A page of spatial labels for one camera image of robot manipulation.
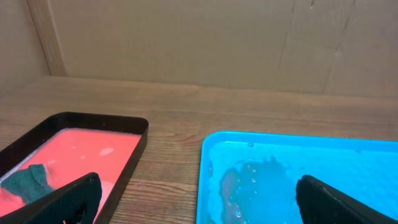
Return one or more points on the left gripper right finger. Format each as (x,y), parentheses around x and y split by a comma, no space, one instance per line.
(320,203)

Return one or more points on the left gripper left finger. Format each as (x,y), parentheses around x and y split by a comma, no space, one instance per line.
(77,202)

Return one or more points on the dark tray with red liquid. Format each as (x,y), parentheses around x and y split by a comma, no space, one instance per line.
(71,145)

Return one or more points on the teal plastic tray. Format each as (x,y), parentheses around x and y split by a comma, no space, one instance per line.
(251,177)

